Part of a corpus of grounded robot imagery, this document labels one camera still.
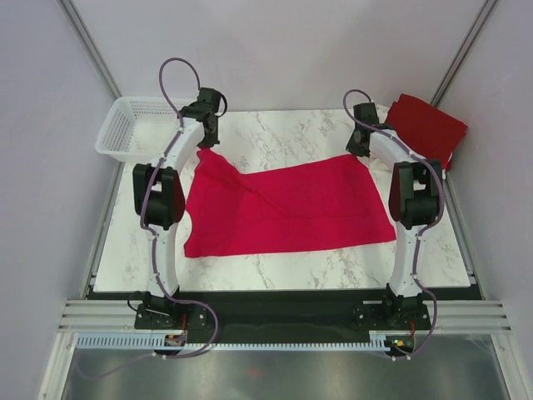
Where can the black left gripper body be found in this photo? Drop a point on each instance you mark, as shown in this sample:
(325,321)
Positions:
(211,138)

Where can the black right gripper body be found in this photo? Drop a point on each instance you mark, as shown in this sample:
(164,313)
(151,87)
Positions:
(355,148)

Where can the bright red t shirt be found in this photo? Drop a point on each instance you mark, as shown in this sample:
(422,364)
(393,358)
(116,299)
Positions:
(315,206)

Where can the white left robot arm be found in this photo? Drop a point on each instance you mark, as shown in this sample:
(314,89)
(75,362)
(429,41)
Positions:
(159,199)

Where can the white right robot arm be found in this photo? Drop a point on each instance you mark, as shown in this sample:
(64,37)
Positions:
(416,201)

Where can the dark red folded t shirt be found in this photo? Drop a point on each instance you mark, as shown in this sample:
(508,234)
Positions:
(426,129)

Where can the white plastic basket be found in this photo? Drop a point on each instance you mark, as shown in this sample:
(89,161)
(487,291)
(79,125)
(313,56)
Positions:
(136,129)

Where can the white slotted cable duct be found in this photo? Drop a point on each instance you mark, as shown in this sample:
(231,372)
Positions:
(161,342)

